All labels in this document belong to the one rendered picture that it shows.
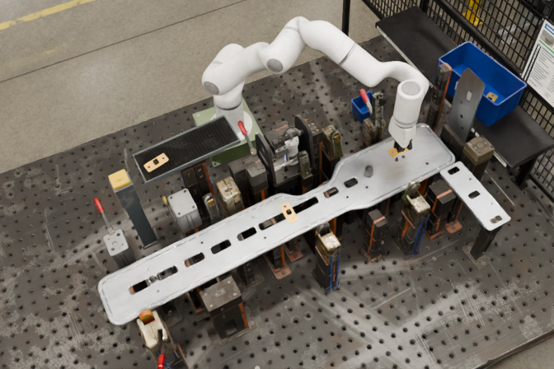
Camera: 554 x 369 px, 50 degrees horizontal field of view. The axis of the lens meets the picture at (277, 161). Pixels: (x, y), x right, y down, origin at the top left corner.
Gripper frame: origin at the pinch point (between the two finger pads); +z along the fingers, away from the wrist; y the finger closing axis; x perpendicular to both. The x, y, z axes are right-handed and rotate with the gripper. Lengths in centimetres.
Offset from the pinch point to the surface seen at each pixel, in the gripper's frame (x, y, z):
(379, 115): 0.7, -14.7, -1.2
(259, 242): -61, 5, 9
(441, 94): 29.4, -13.8, 2.6
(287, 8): 56, -198, 110
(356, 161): -13.5, -7.3, 9.4
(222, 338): -87, 21, 36
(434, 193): 4.5, 18.1, 11.4
